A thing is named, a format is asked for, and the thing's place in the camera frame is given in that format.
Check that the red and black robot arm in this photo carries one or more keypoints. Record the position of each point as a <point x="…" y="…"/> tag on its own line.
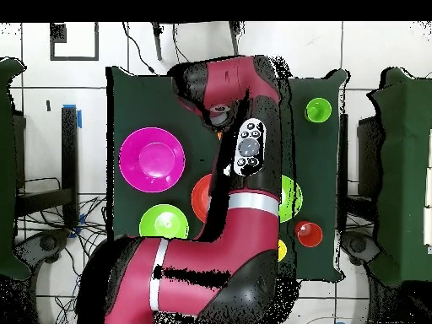
<point x="243" y="236"/>

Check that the red-orange plastic bowl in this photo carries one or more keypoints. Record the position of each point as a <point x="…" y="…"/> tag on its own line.
<point x="200" y="199"/>

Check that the large orange plastic bowl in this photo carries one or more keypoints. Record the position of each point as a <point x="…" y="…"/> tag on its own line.
<point x="219" y="135"/>

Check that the large pink plastic bowl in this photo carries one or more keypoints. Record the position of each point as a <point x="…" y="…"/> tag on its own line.
<point x="152" y="159"/>

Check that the green plastic bowl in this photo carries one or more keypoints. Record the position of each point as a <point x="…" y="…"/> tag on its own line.
<point x="163" y="224"/>
<point x="288" y="199"/>

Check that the yellow plastic cup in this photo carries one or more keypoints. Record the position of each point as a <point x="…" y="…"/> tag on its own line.
<point x="282" y="249"/>

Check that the dark green table cloth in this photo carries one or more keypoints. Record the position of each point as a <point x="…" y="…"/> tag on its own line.
<point x="152" y="101"/>

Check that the orange-red plastic cup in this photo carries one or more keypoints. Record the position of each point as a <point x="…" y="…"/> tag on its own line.
<point x="312" y="236"/>

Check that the green plastic cup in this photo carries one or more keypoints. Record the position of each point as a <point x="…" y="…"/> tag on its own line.
<point x="319" y="109"/>

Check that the black tripod leg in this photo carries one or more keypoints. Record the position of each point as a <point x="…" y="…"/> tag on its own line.
<point x="234" y="37"/>
<point x="157" y="44"/>

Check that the blue tape strip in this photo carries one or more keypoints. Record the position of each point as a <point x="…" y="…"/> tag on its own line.
<point x="79" y="119"/>

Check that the black metal stand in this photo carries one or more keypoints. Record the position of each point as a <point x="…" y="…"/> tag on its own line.
<point x="368" y="152"/>
<point x="69" y="152"/>

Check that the neighbouring green table cloth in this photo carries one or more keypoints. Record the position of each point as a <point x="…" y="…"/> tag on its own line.
<point x="6" y="168"/>
<point x="405" y="135"/>

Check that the black square floor frame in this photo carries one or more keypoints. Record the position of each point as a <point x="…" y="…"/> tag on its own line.
<point x="58" y="33"/>

